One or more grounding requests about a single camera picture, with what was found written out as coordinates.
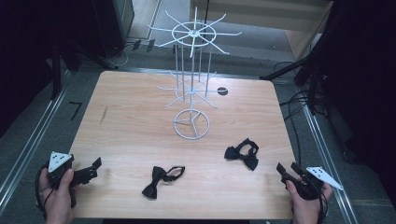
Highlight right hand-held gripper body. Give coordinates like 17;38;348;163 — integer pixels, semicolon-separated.
288;166;345;201

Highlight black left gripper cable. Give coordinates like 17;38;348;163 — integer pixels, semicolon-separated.
35;163;52;219

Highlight beige wooden platform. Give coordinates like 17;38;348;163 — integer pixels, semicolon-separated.
189;0;333;63

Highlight white floor cable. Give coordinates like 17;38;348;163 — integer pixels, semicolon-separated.
115;43;134;68

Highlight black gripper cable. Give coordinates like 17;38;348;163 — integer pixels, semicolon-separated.
317;192;331;224
35;163;52;219

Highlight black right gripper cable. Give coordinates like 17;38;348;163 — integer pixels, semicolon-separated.
317;192;331;224

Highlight metal floor rail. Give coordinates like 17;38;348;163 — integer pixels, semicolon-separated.
300;102;360;224
0;69;73;216

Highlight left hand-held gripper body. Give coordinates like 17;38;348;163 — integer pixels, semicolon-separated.
46;151;94;209

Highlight person's left hand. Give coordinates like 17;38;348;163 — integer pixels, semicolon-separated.
38;168;76;224

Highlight white wire display rack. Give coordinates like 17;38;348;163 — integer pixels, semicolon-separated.
147;7;243;141

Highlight black floor cables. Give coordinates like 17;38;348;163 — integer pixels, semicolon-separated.
273;60;316;170

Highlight black bow tie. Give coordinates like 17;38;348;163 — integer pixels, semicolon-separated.
141;165;186;201
223;137;260;172

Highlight dark cabinet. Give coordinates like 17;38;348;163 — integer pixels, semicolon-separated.
92;0;135;59

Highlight black metal stand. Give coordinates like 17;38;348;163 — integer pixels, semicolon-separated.
260;27;337;116
49;34;120;101

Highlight person's right hand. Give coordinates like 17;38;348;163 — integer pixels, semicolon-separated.
286;179;333;224

